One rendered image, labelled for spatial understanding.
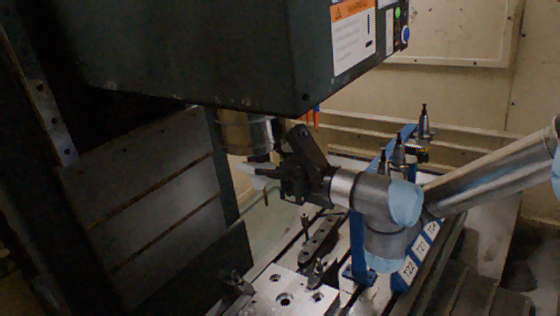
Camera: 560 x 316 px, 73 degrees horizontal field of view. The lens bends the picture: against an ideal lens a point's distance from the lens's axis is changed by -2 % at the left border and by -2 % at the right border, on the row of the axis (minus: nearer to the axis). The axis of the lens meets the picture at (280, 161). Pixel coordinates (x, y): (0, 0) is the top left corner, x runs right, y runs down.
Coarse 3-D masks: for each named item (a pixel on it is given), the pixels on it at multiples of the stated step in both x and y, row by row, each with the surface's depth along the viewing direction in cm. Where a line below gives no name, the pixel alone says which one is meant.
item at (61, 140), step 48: (0, 0) 76; (0, 48) 80; (48, 48) 95; (0, 96) 82; (48, 96) 86; (96, 96) 107; (0, 144) 84; (48, 144) 91; (96, 144) 110; (0, 192) 88; (48, 192) 94; (48, 240) 96; (240, 240) 157; (48, 288) 122; (96, 288) 109; (192, 288) 139
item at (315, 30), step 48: (48, 0) 80; (96, 0) 70; (144, 0) 62; (192, 0) 56; (240, 0) 51; (288, 0) 48; (96, 48) 77; (144, 48) 68; (192, 48) 61; (240, 48) 55; (288, 48) 51; (384, 48) 75; (144, 96) 76; (192, 96) 66; (240, 96) 59; (288, 96) 54
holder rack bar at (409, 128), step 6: (408, 126) 132; (414, 126) 131; (402, 132) 128; (408, 132) 128; (414, 132) 131; (402, 138) 124; (390, 144) 122; (390, 150) 119; (378, 156) 116; (390, 156) 116; (372, 162) 113; (366, 168) 111; (372, 168) 110
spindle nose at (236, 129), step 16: (224, 112) 70; (240, 112) 69; (224, 128) 72; (240, 128) 71; (256, 128) 71; (272, 128) 72; (288, 128) 76; (224, 144) 74; (240, 144) 72; (256, 144) 72; (272, 144) 74
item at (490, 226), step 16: (336, 160) 197; (352, 160) 193; (368, 160) 188; (432, 176) 171; (304, 208) 186; (480, 208) 154; (496, 208) 152; (512, 208) 150; (288, 224) 183; (464, 224) 152; (480, 224) 150; (496, 224) 148; (512, 224) 146; (464, 240) 148; (480, 240) 146; (496, 240) 144; (464, 256) 145; (480, 256) 143; (496, 256) 141; (480, 272) 139; (496, 272) 137
